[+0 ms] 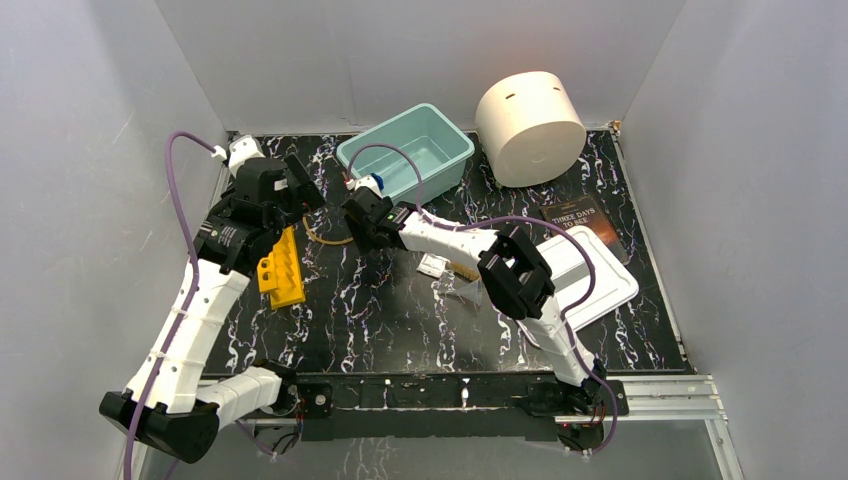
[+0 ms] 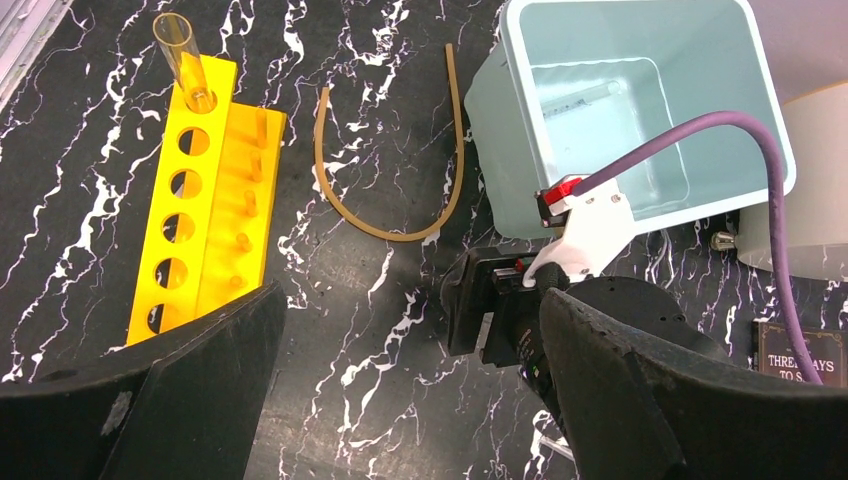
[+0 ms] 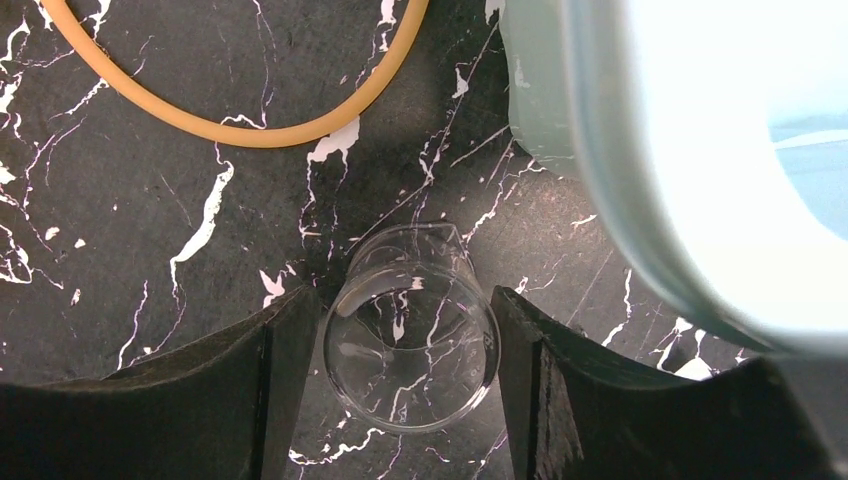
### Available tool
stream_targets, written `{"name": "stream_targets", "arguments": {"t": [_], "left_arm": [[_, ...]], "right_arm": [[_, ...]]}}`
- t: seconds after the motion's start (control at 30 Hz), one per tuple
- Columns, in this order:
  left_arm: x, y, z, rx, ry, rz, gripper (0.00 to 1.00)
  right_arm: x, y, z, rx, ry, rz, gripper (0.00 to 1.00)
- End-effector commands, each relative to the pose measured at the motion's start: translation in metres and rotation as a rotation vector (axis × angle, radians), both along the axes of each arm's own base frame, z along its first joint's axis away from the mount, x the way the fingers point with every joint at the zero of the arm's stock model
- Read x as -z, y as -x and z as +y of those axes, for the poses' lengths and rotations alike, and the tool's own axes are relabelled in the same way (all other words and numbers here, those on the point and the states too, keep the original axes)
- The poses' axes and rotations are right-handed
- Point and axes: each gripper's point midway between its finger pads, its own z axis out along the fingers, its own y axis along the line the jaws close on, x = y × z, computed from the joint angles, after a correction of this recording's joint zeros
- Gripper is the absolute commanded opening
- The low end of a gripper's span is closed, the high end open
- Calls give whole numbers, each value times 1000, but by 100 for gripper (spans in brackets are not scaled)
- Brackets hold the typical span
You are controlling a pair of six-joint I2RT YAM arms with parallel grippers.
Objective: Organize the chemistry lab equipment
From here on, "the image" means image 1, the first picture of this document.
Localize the tan rubber tube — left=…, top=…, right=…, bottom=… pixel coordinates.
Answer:
left=301, top=211, right=356, bottom=248

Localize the test tube brush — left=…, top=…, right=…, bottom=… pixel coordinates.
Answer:
left=448, top=262, right=480, bottom=282

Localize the blue-tipped glass rod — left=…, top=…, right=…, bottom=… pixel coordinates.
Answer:
left=370, top=173, right=384, bottom=196

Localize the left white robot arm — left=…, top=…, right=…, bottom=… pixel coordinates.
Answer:
left=99, top=155, right=325, bottom=463

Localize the teal plastic bin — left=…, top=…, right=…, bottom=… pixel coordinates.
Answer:
left=336, top=103, right=475, bottom=204

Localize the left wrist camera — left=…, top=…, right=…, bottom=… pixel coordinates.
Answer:
left=210, top=134, right=265, bottom=177

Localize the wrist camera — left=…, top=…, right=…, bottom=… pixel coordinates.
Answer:
left=345, top=174, right=383, bottom=198
left=210, top=134, right=265, bottom=177

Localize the clear glass funnel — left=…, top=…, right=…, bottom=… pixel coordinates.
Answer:
left=434, top=276, right=483, bottom=306

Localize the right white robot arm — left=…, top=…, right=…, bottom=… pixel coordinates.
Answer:
left=342, top=187, right=608, bottom=414

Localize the aluminium frame rail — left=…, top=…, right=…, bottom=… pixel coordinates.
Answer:
left=129, top=377, right=730, bottom=427

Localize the cream cylindrical container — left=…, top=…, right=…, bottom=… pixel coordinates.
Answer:
left=475, top=71, right=587, bottom=188

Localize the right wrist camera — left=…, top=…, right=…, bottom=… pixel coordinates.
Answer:
left=345, top=174, right=383, bottom=198

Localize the dark book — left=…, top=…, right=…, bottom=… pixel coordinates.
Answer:
left=540, top=195, right=629, bottom=264

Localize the clear plastic packet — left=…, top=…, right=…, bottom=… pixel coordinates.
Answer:
left=416, top=254, right=447, bottom=279

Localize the yellow test tube rack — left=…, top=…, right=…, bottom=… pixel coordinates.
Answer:
left=257, top=227, right=306, bottom=310

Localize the white plastic lid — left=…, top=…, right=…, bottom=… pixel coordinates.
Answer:
left=516, top=225, right=641, bottom=333

